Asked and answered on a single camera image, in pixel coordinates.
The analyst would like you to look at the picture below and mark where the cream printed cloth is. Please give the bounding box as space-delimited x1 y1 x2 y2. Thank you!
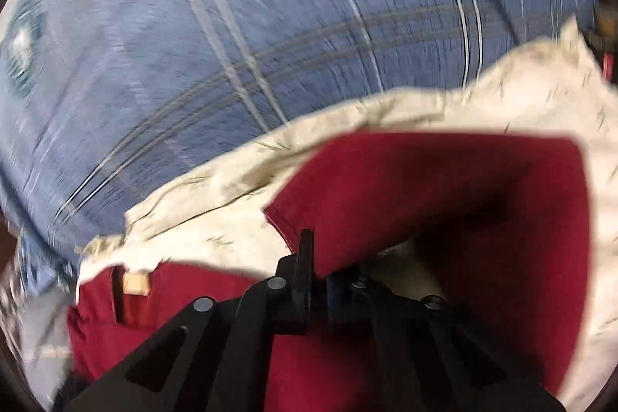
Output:
75 17 618 412

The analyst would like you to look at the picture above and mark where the red small garment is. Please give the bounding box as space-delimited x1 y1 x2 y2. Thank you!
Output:
68 131 592 412

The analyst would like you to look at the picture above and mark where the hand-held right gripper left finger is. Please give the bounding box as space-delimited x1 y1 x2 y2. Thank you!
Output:
63 229 316 412

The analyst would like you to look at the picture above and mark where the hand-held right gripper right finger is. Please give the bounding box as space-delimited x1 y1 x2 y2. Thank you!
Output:
324 264 567 412

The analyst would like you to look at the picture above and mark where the blue plaid bed sheet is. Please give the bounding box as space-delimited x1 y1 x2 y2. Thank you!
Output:
0 0 599 297

